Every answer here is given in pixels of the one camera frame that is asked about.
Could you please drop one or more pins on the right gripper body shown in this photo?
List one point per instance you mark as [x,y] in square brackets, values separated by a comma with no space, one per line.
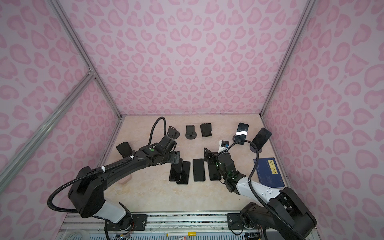
[214,160]

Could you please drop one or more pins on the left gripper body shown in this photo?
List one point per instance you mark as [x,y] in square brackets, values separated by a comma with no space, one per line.
[171,157]

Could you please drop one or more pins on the black phone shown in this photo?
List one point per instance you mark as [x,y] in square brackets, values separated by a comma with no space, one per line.
[199,170]
[214,174]
[242,131]
[176,171]
[261,138]
[185,173]

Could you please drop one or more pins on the black folding phone stand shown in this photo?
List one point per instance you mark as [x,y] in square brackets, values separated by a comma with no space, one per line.
[206,130]

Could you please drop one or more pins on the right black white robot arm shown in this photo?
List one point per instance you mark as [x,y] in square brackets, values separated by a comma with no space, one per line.
[281,210]

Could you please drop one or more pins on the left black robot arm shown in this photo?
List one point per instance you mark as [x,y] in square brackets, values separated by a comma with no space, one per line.
[87,194]

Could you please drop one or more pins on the black stand left side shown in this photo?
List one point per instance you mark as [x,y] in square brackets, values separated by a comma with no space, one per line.
[124,149]

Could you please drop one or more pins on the blue book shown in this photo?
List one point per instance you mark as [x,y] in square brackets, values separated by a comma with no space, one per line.
[269,174]

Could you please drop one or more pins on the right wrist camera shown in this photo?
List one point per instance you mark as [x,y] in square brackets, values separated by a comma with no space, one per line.
[223,146]

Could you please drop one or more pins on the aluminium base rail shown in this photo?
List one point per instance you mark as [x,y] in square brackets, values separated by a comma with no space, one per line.
[201,225]

